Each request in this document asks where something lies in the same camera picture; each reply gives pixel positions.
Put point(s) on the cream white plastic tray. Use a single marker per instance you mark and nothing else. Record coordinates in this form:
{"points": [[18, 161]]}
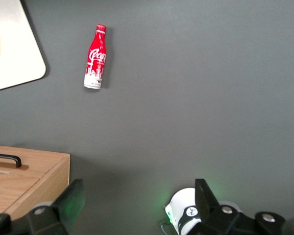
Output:
{"points": [[12, 49]]}

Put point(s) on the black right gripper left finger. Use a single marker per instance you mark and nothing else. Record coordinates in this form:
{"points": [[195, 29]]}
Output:
{"points": [[63, 203]]}

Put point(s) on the white round device black band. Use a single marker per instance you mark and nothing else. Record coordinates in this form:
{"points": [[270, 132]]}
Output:
{"points": [[183, 203]]}

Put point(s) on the light wooden box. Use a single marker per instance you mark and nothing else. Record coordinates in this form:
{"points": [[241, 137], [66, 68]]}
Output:
{"points": [[39, 176]]}

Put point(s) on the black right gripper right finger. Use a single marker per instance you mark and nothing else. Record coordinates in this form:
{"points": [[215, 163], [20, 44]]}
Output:
{"points": [[210, 213]]}

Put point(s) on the red Coca-Cola aluminium bottle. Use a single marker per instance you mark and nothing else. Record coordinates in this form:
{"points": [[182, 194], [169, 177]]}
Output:
{"points": [[95, 56]]}

